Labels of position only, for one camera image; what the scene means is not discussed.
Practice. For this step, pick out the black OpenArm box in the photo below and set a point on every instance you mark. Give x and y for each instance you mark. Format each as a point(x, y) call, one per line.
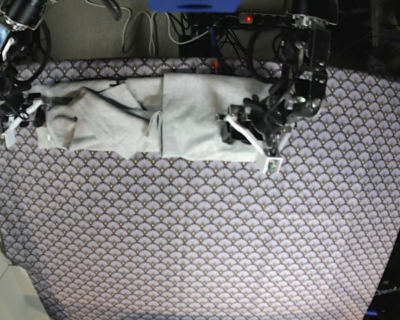
point(386, 301)

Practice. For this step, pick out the fan-patterned grey tablecloth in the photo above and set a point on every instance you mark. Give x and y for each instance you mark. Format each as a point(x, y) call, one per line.
point(150, 238)

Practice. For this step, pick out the red table clamp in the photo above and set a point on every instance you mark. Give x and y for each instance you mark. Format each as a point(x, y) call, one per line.
point(218, 69)

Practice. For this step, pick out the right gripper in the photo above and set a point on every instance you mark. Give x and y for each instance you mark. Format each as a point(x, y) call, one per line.
point(25, 106)

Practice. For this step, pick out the black power strip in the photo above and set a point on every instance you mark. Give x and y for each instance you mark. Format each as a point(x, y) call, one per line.
point(262, 18)

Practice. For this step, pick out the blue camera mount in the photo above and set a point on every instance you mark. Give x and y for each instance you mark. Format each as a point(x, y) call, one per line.
point(194, 6)

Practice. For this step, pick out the light grey T-shirt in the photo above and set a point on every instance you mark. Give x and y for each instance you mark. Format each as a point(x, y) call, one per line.
point(174, 115)

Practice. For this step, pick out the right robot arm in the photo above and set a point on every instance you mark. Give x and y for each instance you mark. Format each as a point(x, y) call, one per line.
point(22, 19)

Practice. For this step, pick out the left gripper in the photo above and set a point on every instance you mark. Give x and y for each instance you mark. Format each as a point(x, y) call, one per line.
point(269, 121)

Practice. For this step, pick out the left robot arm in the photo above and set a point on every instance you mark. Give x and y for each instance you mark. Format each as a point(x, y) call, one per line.
point(302, 48)

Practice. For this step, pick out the beige plastic bin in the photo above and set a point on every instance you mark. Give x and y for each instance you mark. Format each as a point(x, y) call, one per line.
point(18, 297)

